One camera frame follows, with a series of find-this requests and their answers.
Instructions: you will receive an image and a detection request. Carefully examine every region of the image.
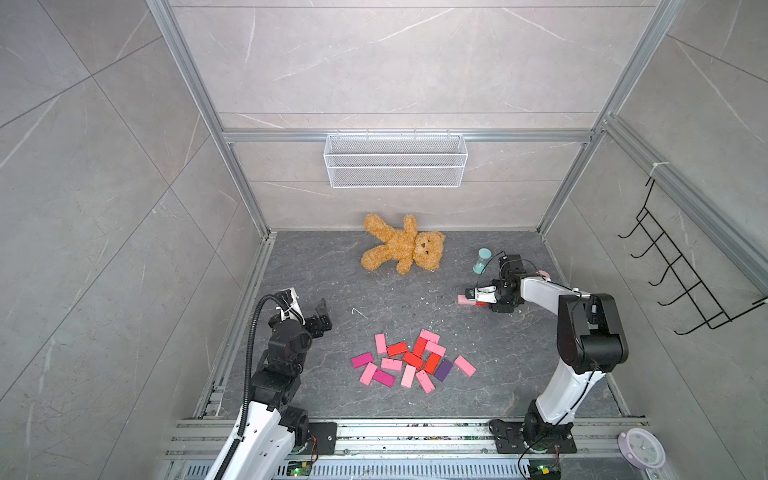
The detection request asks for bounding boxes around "light pink block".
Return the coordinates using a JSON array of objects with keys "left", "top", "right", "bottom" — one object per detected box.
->
[
  {"left": 454, "top": 355, "right": 476, "bottom": 377},
  {"left": 425, "top": 341, "right": 446, "bottom": 357},
  {"left": 457, "top": 295, "right": 476, "bottom": 305},
  {"left": 415, "top": 370, "right": 435, "bottom": 393},
  {"left": 381, "top": 358, "right": 403, "bottom": 372},
  {"left": 419, "top": 329, "right": 440, "bottom": 343},
  {"left": 374, "top": 334, "right": 387, "bottom": 356},
  {"left": 359, "top": 363, "right": 378, "bottom": 386},
  {"left": 400, "top": 364, "right": 417, "bottom": 388}
]

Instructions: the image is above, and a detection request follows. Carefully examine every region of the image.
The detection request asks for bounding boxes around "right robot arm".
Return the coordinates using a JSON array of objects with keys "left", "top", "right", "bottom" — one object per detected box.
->
[{"left": 464, "top": 253, "right": 629, "bottom": 453}]

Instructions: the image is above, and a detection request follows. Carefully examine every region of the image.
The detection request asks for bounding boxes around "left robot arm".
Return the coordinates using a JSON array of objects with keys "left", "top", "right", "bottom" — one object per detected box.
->
[{"left": 207, "top": 289, "right": 332, "bottom": 479}]

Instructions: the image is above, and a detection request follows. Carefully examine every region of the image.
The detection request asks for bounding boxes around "teal sand timer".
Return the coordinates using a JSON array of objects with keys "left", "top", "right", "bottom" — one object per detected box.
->
[{"left": 472, "top": 248, "right": 493, "bottom": 275}]

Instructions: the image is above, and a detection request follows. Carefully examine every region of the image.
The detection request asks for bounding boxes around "magenta block far left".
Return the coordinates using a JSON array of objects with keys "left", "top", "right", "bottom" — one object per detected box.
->
[{"left": 351, "top": 352, "right": 374, "bottom": 369}]

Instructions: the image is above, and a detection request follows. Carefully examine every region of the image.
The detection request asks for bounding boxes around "magenta block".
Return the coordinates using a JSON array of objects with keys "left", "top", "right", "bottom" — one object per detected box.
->
[
  {"left": 372, "top": 369, "right": 396, "bottom": 388},
  {"left": 351, "top": 352, "right": 374, "bottom": 369}
]

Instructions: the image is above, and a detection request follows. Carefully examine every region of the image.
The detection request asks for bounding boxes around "magenta block lower left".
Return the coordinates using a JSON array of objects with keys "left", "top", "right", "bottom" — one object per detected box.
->
[{"left": 372, "top": 369, "right": 396, "bottom": 388}]

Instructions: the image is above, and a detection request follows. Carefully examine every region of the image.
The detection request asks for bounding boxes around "brown teddy bear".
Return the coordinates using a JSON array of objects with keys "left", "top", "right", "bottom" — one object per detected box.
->
[{"left": 361, "top": 214, "right": 446, "bottom": 275}]

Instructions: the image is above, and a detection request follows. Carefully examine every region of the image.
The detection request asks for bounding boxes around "lilac round clock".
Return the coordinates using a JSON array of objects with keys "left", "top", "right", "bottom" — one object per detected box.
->
[{"left": 618, "top": 428, "right": 666, "bottom": 470}]

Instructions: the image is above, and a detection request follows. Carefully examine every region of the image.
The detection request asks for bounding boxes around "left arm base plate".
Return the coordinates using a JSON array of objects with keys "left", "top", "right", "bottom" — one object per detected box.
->
[{"left": 293, "top": 421, "right": 338, "bottom": 456}]

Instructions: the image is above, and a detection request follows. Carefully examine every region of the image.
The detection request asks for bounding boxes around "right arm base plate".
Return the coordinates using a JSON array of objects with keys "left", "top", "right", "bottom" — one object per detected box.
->
[{"left": 488, "top": 419, "right": 577, "bottom": 454}]

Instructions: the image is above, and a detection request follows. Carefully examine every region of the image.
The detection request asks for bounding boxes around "left black cable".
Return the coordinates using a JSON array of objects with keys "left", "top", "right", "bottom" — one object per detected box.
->
[{"left": 212, "top": 292, "right": 295, "bottom": 480}]

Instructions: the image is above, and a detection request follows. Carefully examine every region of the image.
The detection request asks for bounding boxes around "white wire mesh basket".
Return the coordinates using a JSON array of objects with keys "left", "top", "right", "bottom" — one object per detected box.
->
[{"left": 323, "top": 133, "right": 469, "bottom": 189}]

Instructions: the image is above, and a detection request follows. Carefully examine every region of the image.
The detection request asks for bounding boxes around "black wire hook rack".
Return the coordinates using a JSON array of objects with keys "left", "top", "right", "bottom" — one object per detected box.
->
[{"left": 617, "top": 178, "right": 767, "bottom": 336}]

